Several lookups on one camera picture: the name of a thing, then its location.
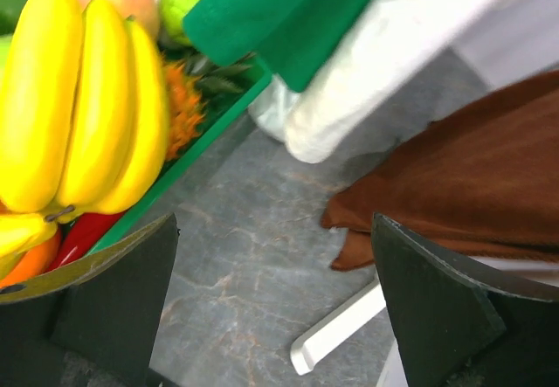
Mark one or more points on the yellow banana bunch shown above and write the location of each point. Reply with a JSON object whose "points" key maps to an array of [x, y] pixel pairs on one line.
{"points": [[84, 119]]}

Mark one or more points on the white rack foot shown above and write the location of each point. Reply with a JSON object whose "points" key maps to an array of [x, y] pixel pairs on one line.
{"points": [[336, 327]]}

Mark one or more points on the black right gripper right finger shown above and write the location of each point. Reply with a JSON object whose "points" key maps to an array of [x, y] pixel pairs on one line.
{"points": [[459, 322]]}

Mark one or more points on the white hanging cloth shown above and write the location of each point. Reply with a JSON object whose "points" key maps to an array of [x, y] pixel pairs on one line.
{"points": [[387, 44]]}

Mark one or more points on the brown hanging towel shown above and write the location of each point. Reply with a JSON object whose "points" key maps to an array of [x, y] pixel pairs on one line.
{"points": [[482, 182]]}

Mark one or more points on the green hanging cloth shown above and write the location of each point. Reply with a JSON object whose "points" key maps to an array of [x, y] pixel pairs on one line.
{"points": [[293, 37]]}

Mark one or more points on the orange pineapple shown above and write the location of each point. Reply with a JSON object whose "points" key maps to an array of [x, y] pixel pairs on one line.
{"points": [[193, 82]]}

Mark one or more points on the red chili pepper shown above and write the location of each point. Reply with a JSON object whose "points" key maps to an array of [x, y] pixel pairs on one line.
{"points": [[84, 234]]}

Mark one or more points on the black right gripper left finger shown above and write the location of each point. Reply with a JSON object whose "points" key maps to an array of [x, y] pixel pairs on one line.
{"points": [[105, 308]]}

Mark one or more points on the orange fruit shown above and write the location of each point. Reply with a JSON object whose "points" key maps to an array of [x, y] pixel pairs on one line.
{"points": [[35, 261]]}

